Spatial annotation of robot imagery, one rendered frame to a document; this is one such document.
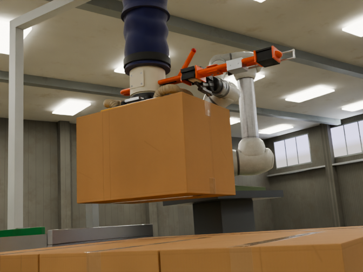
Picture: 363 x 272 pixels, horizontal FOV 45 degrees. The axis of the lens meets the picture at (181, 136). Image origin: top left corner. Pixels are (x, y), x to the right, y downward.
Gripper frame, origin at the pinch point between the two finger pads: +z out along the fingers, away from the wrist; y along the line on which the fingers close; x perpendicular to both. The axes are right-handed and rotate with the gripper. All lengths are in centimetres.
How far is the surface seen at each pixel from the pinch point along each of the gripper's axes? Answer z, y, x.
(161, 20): 1.0, -31.1, 15.0
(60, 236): 30, 65, 53
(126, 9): 11.5, -36.4, 27.1
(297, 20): -564, -273, 99
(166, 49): -0.5, -16.4, 14.3
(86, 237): 15, 67, 53
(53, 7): -161, -189, 266
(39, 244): 34, 68, 61
